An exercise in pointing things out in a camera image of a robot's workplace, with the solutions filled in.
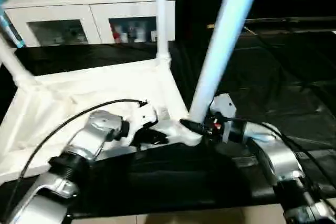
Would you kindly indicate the small yellow label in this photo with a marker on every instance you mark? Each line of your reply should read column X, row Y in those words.
column 211, row 25

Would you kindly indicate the teal plastic object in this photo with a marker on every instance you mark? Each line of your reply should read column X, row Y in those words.
column 11, row 24

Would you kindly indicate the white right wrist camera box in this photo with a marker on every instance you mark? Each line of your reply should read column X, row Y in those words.
column 223, row 106

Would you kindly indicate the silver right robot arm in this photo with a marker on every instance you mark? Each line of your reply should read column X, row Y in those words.
column 278, row 156

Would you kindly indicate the black work mat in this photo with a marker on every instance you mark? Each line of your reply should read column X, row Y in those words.
column 168, row 192

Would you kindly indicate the red bottle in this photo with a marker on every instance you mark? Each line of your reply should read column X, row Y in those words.
column 116, row 35

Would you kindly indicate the dark metal rail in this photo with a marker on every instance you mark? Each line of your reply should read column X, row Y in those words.
column 294, row 20

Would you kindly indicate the white glass-door cabinet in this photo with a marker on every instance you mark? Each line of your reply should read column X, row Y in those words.
column 52, row 9

